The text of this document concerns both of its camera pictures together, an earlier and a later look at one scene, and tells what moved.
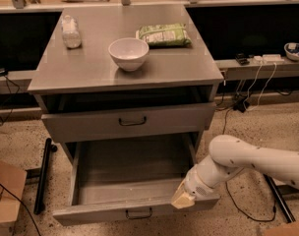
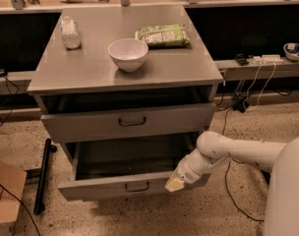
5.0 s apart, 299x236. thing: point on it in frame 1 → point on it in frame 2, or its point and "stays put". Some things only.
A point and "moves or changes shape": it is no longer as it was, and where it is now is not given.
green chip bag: (171, 34) stays put
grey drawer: (121, 175) moves or changes shape
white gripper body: (196, 185) → (190, 173)
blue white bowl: (295, 51) stays put
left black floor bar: (40, 194) stays put
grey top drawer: (89, 126) stays put
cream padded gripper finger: (182, 199) → (173, 182)
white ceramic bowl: (129, 52) stays put
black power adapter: (241, 105) stays put
